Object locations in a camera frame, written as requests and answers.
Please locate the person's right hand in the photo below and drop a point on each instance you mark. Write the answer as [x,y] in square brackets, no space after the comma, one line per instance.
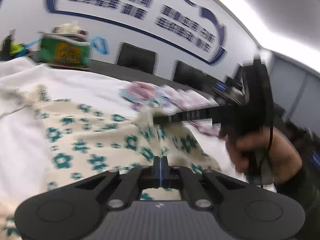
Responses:
[282,155]

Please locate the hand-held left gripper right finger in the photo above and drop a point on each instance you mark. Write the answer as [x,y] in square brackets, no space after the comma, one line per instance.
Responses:
[163,172]

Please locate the yellow-green cloth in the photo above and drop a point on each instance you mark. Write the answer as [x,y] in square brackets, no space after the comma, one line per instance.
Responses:
[15,48]

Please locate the white fluffy towel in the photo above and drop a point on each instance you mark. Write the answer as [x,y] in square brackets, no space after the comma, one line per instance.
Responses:
[20,130]

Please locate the black office chair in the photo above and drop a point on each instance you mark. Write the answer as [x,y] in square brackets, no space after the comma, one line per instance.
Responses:
[188,75]
[136,58]

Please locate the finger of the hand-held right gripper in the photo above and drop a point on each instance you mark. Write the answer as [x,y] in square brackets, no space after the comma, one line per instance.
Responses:
[185,117]

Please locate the cream cloth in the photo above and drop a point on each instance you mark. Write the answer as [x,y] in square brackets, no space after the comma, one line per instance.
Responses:
[67,28]

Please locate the cream green-flowered garment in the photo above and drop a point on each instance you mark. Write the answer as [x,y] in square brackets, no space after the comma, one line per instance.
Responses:
[100,135]

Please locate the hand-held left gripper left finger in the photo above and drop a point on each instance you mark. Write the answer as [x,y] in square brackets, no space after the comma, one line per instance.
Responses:
[157,172]

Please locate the pink floral garment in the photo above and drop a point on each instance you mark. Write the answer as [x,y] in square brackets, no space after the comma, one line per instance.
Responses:
[190,98]

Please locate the blue desk sign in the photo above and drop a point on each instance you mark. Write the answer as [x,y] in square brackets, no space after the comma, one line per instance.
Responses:
[220,85]

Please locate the pink and blue garment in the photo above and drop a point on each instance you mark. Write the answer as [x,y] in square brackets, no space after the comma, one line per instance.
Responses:
[140,92]

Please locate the black radios holder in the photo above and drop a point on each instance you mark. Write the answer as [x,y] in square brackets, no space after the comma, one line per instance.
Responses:
[6,46]

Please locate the green zip bag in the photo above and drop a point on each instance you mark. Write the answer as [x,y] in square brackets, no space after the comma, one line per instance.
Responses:
[62,52]

